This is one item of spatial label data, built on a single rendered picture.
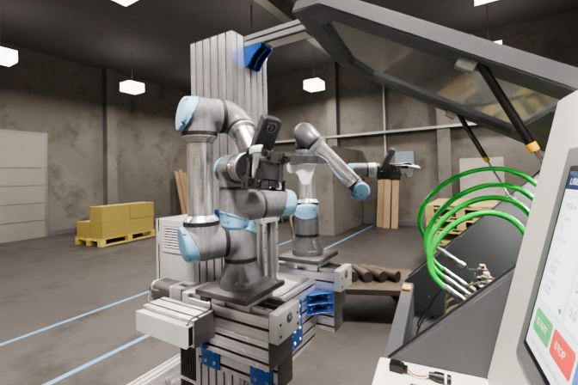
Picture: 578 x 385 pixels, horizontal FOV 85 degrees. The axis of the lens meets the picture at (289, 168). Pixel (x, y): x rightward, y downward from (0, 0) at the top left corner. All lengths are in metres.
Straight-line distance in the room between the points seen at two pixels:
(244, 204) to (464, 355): 0.60
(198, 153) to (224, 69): 0.49
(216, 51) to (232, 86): 0.19
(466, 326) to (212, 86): 1.21
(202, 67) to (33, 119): 9.28
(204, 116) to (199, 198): 0.26
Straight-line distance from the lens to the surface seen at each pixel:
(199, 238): 1.05
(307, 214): 1.50
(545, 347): 0.60
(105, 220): 8.04
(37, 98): 10.76
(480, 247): 1.48
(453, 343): 0.87
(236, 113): 1.09
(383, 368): 0.86
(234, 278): 1.13
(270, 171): 0.66
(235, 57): 1.43
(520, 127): 0.83
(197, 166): 1.05
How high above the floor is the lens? 1.41
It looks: 1 degrees up
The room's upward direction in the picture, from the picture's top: 1 degrees counter-clockwise
